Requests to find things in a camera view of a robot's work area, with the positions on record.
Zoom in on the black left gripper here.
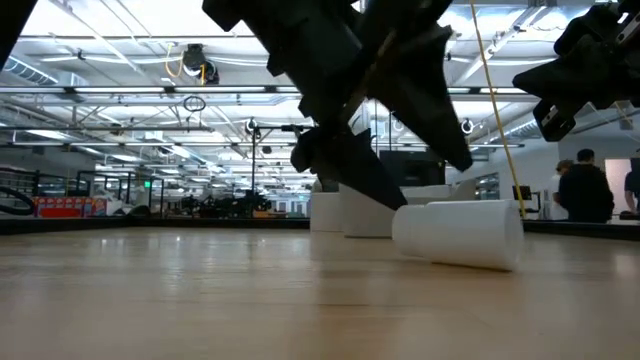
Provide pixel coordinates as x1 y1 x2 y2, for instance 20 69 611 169
202 0 474 211

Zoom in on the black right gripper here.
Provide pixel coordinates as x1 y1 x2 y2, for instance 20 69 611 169
513 0 640 144

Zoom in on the white pill bottle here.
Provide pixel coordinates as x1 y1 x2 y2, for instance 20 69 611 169
392 199 525 272

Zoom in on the black rectangular cabinet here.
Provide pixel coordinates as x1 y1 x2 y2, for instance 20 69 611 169
379 149 446 189

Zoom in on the person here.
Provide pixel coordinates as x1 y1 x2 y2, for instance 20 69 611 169
623 157 640 214
548 159 575 221
557 148 615 224

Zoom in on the white plant pot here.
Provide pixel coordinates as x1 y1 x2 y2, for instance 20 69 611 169
309 192 346 233

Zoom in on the small black monitor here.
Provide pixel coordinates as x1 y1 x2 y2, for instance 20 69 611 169
512 184 542 214

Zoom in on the black boom stand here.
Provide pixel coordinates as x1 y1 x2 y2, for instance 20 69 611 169
243 117 314 197

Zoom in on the red printed box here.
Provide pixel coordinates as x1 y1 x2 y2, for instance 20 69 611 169
32 195 109 219

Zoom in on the yellow hanging cable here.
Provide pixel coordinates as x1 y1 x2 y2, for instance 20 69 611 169
468 0 527 220

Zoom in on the black ceiling cable reel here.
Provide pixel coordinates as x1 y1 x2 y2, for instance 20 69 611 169
180 43 221 86

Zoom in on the black curved hose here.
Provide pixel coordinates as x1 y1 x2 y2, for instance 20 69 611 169
0 185 36 217

